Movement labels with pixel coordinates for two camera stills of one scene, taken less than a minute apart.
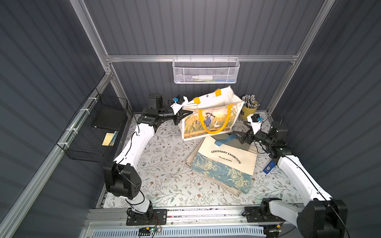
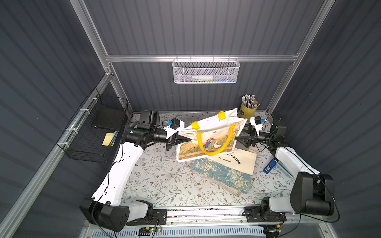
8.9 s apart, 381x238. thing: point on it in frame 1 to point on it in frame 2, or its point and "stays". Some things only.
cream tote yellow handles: x=214 y=113 to x=215 y=136
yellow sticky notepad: x=107 y=139 stays
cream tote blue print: x=222 y=172 stays
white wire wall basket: x=206 y=70 stays
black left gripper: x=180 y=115 to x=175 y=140
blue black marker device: x=269 y=167 stays
